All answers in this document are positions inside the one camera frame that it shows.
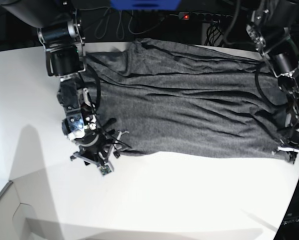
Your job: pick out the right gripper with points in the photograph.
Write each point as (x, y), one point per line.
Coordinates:
(99, 143)

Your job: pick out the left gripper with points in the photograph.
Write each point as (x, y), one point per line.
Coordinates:
(290, 140)

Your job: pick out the grey t-shirt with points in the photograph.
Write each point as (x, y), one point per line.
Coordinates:
(173, 97)

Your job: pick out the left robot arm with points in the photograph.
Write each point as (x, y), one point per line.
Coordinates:
(268, 27)

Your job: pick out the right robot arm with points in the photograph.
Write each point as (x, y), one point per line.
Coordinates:
(59, 30)

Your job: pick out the white table partition panel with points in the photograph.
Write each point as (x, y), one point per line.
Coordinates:
(28, 215)

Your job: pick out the blue box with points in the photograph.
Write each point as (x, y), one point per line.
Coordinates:
(168, 5)

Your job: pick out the black power strip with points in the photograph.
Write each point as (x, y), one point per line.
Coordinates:
(204, 17)

